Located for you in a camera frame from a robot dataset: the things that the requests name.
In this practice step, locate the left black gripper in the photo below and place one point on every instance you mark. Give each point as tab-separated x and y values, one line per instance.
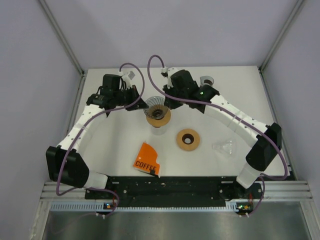
140	104

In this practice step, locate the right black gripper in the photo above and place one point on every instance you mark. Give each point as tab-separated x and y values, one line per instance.
169	103

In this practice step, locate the smoked glass dripper cone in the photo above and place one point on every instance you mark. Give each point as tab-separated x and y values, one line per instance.
156	108

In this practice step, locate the clear glass carafe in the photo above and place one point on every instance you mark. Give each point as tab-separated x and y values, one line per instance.
158	131

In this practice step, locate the orange coffee filter pack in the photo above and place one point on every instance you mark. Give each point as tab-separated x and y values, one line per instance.
146	160

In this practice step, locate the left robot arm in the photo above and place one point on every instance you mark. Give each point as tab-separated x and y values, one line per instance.
65	162

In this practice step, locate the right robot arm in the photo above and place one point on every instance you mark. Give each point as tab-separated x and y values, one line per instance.
264	140

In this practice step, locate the clear glass dripper cone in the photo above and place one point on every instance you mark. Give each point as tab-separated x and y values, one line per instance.
226	147

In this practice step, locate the grey glass carafe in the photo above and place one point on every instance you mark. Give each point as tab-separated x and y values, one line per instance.
206	80

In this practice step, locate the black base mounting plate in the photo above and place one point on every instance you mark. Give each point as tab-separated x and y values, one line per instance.
175	191

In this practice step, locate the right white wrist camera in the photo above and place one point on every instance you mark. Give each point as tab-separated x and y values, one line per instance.
167	72

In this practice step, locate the grey cable duct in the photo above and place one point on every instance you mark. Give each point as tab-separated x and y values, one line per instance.
102	206

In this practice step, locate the aluminium frame rail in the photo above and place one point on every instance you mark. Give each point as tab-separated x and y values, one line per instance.
275	191

